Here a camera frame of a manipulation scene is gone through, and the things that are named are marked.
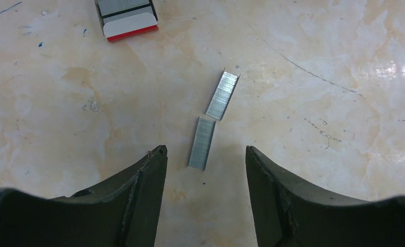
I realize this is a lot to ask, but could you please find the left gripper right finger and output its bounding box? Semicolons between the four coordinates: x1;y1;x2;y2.
245;146;405;246

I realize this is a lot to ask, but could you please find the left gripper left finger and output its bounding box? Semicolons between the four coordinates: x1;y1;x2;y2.
0;145;168;246

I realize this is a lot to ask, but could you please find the open staple box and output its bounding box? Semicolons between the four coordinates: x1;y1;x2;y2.
95;0;159;43

